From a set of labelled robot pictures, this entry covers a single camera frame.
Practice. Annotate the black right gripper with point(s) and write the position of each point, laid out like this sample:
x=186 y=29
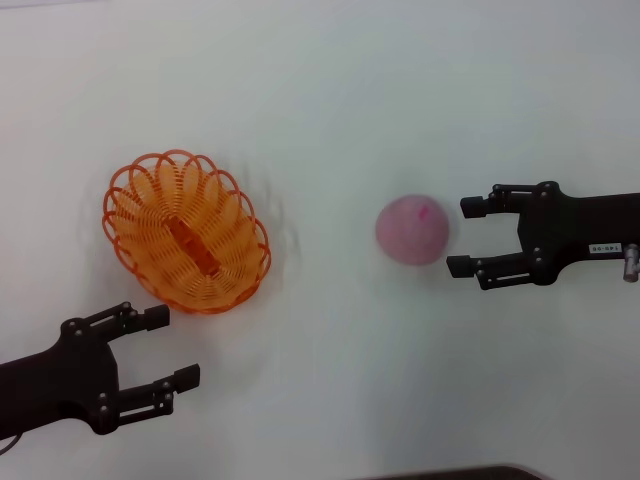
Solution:
x=575 y=225

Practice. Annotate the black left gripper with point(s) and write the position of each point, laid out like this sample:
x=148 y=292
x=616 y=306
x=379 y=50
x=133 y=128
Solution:
x=60 y=375

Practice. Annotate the pink peach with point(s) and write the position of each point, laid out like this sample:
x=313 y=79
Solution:
x=412 y=230

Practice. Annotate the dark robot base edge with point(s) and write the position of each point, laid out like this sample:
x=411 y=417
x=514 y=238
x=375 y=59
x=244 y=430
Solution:
x=475 y=474

